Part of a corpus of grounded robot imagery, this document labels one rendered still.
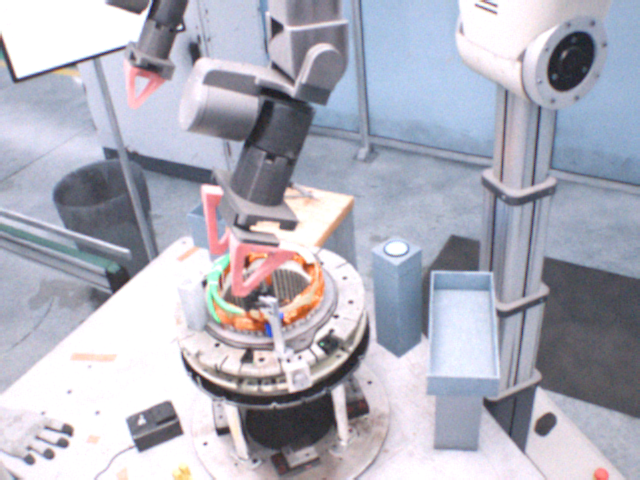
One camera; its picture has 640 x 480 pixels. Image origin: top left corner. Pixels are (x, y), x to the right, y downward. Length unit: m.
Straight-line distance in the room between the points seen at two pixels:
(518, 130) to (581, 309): 1.67
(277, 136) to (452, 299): 0.63
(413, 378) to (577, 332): 1.35
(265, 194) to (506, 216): 0.65
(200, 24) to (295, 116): 2.60
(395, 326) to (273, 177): 0.76
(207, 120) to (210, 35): 2.65
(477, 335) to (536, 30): 0.49
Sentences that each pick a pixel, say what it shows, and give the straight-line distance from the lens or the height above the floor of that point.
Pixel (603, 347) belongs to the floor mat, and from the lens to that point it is 2.61.
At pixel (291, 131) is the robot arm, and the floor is 1.53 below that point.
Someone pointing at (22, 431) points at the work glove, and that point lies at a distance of 1.47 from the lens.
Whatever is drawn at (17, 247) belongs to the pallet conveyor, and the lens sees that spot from 2.20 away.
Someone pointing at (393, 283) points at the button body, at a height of 0.98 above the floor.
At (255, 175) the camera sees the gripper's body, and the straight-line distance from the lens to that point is 0.65.
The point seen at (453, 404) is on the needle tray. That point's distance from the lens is 1.17.
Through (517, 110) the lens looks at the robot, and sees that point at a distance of 1.13.
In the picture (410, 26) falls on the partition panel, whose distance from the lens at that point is 3.32.
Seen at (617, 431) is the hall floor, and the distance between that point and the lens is 2.37.
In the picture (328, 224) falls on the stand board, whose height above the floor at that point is 1.07.
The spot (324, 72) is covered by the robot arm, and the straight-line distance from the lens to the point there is 0.61.
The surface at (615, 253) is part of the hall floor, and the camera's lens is 3.10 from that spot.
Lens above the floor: 1.81
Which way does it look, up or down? 36 degrees down
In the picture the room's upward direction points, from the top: 7 degrees counter-clockwise
